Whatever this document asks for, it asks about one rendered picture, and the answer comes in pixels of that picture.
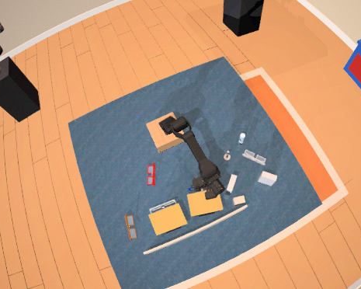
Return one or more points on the long white flat bar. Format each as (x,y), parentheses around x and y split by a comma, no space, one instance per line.
(196,231)

